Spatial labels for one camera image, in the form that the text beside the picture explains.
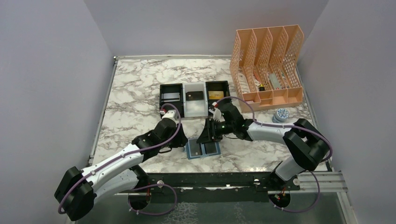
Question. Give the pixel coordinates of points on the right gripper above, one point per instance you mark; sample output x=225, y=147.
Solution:
x=206, y=136

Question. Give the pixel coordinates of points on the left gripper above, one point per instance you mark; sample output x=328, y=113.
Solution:
x=181, y=139

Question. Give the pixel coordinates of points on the black credit card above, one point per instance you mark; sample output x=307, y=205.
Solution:
x=211, y=148
x=195, y=148

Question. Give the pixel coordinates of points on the blue card holder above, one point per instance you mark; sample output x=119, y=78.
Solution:
x=186, y=149

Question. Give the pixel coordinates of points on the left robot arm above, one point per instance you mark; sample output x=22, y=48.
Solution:
x=80, y=189

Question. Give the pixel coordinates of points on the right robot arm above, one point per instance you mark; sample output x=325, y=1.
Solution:
x=305, y=143

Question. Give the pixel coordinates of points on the black white card tray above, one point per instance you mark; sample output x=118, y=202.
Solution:
x=193, y=109

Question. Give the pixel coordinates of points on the gold credit card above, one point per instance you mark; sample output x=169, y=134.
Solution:
x=215, y=95

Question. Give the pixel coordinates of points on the white magnetic stripe card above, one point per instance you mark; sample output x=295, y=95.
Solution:
x=170, y=97

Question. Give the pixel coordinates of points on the white labelled box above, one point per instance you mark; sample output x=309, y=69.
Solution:
x=244, y=87

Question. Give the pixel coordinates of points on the orange file organizer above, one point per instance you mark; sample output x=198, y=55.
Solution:
x=258, y=52

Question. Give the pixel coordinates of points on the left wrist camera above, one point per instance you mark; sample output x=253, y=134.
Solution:
x=170, y=114

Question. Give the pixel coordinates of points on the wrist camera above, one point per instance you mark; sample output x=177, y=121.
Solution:
x=216, y=113
x=170, y=114

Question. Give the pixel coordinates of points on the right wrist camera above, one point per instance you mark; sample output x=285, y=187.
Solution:
x=216, y=113

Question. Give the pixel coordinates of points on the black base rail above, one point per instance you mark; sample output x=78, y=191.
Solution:
x=208, y=188

